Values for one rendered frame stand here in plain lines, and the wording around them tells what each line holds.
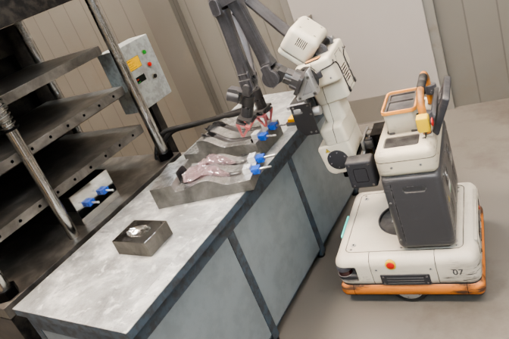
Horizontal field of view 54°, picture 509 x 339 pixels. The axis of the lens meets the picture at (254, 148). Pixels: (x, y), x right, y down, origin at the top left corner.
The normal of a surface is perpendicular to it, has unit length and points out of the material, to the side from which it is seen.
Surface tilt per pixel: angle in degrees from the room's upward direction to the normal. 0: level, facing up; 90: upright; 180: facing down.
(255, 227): 90
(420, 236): 90
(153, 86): 90
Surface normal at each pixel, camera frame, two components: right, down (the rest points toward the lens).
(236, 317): 0.82, -0.07
